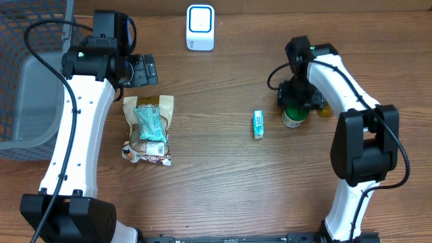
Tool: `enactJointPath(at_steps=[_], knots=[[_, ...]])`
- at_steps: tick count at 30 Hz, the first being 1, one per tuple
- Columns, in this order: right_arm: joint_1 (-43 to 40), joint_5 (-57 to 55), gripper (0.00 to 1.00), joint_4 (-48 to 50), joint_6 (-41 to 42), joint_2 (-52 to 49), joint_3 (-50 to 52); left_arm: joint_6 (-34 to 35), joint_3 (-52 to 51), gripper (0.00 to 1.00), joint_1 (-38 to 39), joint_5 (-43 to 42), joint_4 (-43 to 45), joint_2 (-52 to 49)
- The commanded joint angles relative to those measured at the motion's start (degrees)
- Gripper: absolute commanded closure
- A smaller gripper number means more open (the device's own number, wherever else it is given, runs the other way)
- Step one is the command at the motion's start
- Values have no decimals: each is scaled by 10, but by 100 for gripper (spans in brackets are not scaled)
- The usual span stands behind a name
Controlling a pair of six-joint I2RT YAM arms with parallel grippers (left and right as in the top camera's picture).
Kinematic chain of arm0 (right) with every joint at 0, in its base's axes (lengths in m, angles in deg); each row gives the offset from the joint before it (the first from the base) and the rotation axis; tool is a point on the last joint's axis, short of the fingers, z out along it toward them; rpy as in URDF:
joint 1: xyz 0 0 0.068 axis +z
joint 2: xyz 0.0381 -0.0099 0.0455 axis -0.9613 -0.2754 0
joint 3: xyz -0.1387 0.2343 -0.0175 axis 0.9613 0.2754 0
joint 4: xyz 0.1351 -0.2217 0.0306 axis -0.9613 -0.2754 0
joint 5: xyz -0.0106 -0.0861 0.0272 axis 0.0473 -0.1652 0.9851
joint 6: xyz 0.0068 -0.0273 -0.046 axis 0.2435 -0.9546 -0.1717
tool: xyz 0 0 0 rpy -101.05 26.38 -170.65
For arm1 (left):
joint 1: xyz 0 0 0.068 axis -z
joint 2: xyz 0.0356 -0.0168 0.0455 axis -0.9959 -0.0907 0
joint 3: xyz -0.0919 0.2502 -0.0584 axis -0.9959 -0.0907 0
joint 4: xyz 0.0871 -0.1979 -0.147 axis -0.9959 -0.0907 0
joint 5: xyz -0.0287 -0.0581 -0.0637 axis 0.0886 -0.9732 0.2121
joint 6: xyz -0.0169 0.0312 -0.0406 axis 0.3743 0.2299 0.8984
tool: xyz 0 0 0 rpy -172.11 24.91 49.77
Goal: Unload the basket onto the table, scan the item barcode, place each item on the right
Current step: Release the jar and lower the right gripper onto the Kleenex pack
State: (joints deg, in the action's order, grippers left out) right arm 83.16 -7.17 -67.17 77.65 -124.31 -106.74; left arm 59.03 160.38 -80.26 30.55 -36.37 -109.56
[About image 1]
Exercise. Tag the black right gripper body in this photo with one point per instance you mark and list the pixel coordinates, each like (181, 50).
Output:
(300, 100)

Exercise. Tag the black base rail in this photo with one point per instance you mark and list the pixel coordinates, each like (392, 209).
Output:
(236, 239)

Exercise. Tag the dark grey plastic basket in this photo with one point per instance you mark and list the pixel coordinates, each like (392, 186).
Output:
(31, 96)

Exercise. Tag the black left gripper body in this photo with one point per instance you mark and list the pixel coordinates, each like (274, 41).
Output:
(140, 73)

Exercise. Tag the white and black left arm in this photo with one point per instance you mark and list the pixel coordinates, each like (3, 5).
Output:
(66, 207)

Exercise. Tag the yellow oil bottle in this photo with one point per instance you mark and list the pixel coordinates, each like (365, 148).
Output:
(327, 111)

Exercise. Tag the teal snack packet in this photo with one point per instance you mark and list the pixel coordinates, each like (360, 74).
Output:
(149, 121)

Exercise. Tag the green lid jar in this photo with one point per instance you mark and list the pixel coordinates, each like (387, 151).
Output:
(293, 116)

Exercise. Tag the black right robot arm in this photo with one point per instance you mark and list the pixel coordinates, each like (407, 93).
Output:
(365, 145)

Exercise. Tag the tissue pack white green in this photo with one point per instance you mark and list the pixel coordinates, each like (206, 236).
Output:
(258, 124)

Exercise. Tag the brown snack bag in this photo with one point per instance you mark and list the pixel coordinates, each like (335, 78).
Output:
(136, 149)

